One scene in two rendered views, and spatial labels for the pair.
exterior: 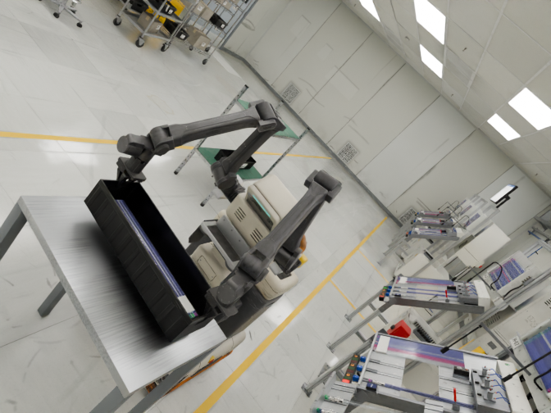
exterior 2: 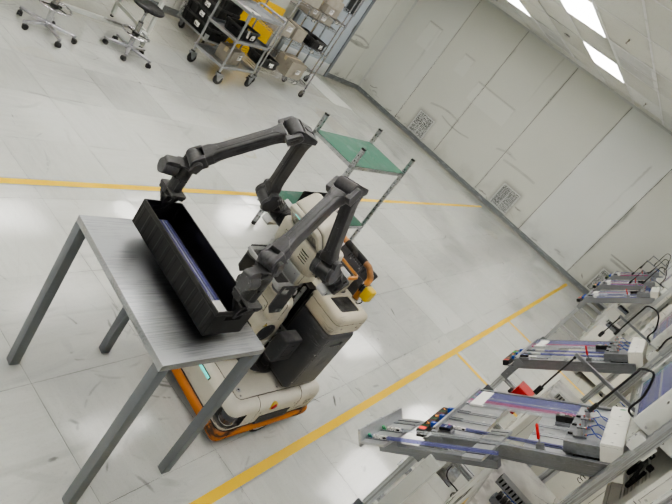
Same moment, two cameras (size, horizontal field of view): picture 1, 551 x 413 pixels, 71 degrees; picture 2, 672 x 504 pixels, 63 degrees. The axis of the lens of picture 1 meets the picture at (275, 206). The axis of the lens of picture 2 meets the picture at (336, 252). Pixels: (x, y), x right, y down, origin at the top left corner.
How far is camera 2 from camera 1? 0.78 m
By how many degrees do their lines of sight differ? 10
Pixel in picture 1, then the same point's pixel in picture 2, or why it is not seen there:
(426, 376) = not seen: hidden behind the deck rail
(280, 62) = (406, 85)
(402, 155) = (583, 195)
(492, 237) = not seen: outside the picture
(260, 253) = (276, 249)
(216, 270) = (267, 297)
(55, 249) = (106, 256)
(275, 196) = not seen: hidden behind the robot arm
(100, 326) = (141, 316)
